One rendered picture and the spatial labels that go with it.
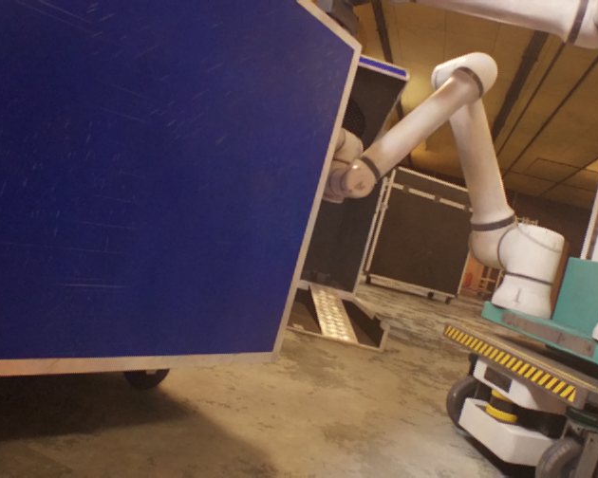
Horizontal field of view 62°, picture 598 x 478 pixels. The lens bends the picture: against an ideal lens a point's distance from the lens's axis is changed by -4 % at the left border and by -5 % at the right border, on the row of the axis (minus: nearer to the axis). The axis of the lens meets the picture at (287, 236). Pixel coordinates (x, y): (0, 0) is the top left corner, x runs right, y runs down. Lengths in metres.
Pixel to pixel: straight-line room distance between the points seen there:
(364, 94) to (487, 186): 2.07
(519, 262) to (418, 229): 5.68
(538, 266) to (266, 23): 1.14
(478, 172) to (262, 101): 0.98
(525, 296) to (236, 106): 1.12
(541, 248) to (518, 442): 0.61
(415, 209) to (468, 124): 5.59
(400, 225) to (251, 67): 6.35
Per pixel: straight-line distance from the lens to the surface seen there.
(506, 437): 1.51
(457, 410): 1.80
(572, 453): 1.43
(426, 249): 7.51
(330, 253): 4.35
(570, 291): 1.80
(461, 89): 1.65
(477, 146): 1.84
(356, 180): 1.44
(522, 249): 1.79
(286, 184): 1.15
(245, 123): 1.04
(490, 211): 1.88
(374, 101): 3.82
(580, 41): 1.52
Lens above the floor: 0.49
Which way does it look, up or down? 1 degrees down
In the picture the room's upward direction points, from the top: 15 degrees clockwise
